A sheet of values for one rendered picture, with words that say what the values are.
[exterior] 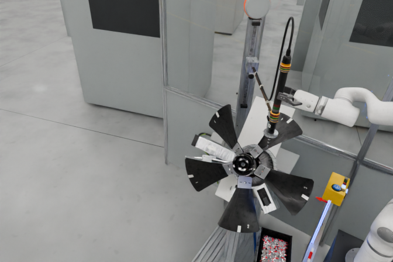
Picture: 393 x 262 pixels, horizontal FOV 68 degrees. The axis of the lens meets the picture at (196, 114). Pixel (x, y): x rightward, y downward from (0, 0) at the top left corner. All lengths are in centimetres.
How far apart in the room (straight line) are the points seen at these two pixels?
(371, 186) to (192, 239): 146
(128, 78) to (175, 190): 163
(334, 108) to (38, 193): 283
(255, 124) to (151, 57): 204
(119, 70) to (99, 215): 184
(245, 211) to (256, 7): 119
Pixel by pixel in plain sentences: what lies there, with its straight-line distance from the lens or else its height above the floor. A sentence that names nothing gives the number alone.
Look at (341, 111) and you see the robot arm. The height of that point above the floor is 166.
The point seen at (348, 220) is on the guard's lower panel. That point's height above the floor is 43.
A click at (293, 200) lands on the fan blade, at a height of 115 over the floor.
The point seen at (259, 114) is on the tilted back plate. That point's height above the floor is 128.
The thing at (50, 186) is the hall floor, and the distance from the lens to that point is 338.
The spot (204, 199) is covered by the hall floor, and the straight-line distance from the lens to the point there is 300.
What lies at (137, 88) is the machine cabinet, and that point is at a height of 45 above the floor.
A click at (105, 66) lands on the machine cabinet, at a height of 68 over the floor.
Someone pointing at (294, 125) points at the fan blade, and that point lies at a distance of 160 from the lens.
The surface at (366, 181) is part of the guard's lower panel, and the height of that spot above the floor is 84.
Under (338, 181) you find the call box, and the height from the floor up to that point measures 107.
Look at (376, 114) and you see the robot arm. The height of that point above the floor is 172.
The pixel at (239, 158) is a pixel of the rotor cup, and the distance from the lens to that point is 160.
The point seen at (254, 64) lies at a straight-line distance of 190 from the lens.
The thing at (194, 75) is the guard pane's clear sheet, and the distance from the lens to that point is 251.
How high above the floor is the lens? 229
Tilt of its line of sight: 33 degrees down
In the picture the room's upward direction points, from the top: 2 degrees clockwise
